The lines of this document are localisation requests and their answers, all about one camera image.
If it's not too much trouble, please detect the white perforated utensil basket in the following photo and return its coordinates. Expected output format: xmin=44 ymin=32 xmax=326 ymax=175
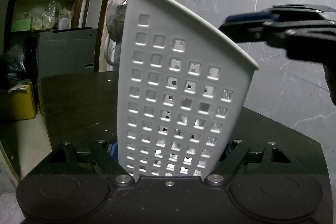
xmin=117 ymin=0 xmax=259 ymax=178

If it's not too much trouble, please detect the yellow bin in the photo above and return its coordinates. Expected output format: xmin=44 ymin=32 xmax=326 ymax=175
xmin=9 ymin=82 xmax=37 ymax=121

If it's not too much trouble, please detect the grey cabinet box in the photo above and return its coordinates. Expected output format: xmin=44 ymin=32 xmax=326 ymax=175
xmin=37 ymin=27 xmax=98 ymax=78

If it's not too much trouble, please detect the green box on shelf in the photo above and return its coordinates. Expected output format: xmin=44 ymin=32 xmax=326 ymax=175
xmin=11 ymin=19 xmax=32 ymax=32

